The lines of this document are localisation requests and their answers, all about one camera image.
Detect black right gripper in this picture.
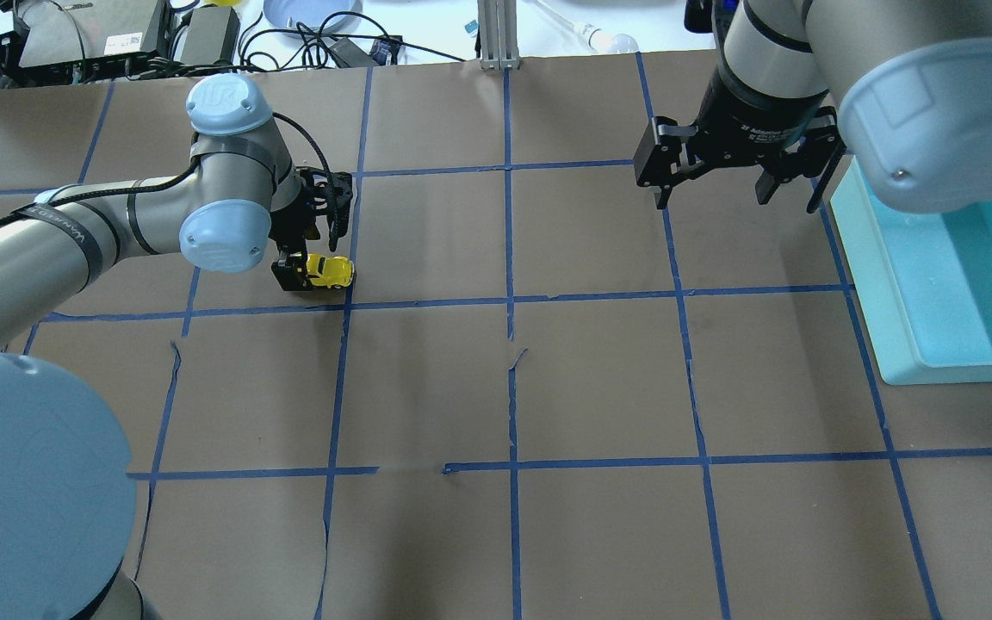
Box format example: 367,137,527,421
633,82,847,209

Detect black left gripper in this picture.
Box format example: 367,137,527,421
270,168,354,293

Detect yellow toy beetle car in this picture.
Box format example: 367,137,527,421
306,252,356,289

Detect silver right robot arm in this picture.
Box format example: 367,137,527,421
633,1,992,214

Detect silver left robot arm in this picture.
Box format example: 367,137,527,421
0,73,354,619

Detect black power adapter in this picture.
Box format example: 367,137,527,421
176,4,239,65

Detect blue plate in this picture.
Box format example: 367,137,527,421
261,0,362,35

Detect turquoise plastic storage bin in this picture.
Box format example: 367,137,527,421
831,164,992,385

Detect grey control box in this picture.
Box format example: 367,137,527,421
17,1,173,84

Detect aluminium frame post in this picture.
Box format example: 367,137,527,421
476,0,521,71

